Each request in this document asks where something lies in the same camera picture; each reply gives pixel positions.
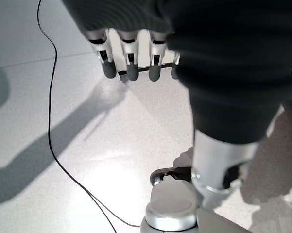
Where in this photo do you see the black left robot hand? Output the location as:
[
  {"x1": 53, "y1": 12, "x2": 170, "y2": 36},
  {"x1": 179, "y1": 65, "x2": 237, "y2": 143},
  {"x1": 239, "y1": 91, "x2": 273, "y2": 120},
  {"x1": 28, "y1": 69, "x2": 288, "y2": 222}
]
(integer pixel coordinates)
[{"x1": 60, "y1": 0, "x2": 292, "y2": 212}]

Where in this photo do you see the grey left robot leg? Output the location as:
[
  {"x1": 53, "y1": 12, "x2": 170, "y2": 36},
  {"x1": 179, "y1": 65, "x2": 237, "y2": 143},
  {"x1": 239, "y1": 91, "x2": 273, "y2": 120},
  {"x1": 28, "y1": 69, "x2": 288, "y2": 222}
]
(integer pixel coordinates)
[{"x1": 140, "y1": 166, "x2": 253, "y2": 233}]

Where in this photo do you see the thin black floor cable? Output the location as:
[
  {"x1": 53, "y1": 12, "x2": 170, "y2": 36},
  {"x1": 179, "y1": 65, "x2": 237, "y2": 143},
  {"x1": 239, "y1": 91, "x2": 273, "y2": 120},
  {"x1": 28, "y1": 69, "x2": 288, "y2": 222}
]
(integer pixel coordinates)
[{"x1": 36, "y1": 0, "x2": 141, "y2": 233}]

